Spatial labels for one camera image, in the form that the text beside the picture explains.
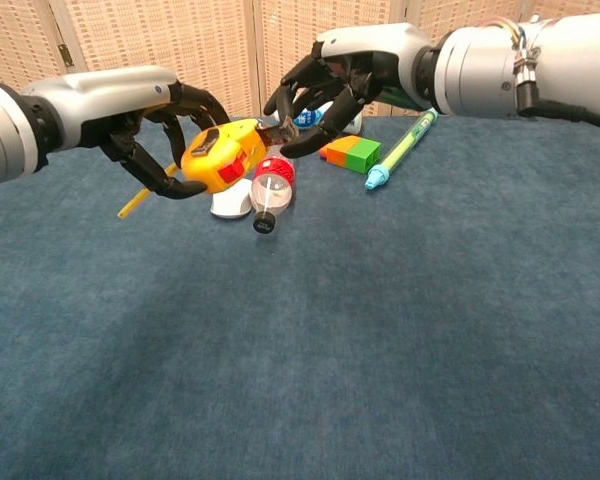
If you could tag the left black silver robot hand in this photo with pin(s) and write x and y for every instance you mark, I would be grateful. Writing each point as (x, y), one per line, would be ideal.
(100, 100)

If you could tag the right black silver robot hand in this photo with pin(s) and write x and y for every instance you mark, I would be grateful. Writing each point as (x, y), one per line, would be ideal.
(370, 55)

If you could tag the yellow tape measure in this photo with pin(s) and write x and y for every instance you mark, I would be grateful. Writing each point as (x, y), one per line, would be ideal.
(215, 160)

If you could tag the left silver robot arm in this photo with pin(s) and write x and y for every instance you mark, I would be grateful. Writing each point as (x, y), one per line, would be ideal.
(5, 135)

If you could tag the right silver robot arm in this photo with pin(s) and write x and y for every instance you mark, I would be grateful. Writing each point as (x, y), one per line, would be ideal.
(555, 65)

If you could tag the white milk bottle blue label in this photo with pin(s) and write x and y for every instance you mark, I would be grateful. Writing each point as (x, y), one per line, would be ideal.
(310, 118)

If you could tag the woven bamboo folding screen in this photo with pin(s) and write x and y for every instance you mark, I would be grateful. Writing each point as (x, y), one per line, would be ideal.
(170, 45)

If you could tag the green blue toy pen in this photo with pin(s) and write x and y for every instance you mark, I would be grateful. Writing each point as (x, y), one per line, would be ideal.
(405, 145)

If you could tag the green toy block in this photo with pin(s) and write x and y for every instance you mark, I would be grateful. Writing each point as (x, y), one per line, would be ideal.
(364, 157)

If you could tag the orange toy block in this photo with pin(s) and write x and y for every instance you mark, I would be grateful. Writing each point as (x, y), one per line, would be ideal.
(337, 152)

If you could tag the clear bottle with red label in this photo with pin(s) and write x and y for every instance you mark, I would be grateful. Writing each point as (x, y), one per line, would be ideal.
(274, 185)

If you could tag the white computer mouse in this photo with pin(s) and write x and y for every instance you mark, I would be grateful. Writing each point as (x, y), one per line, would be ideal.
(227, 205)

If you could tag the blue table mat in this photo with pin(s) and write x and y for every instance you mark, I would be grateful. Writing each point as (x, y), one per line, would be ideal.
(355, 325)

